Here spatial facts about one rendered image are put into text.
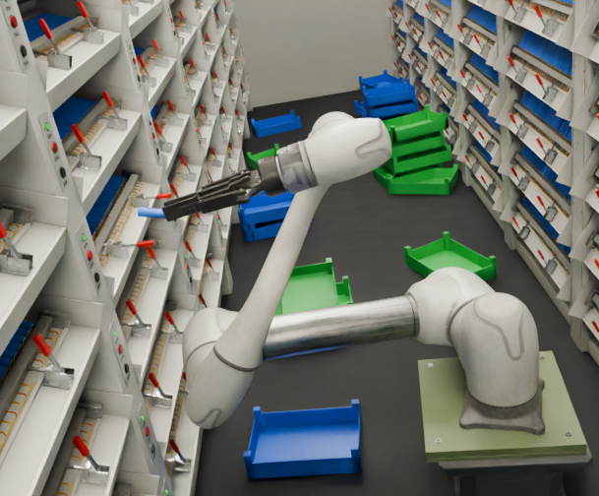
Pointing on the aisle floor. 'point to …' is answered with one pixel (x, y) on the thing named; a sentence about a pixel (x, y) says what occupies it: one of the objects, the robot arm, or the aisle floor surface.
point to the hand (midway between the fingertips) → (182, 206)
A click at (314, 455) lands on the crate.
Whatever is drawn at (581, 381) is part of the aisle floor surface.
